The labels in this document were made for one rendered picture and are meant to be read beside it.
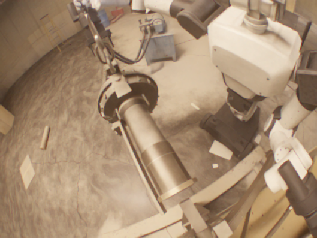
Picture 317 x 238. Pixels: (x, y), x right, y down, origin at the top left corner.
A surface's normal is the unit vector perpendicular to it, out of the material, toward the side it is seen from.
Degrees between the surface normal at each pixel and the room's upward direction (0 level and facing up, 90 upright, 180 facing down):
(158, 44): 90
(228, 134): 0
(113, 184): 0
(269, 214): 38
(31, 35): 90
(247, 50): 64
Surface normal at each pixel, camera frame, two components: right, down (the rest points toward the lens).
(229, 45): -0.75, 0.33
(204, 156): -0.17, -0.52
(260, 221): -0.62, -0.18
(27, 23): 0.45, 0.71
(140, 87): 0.56, 0.40
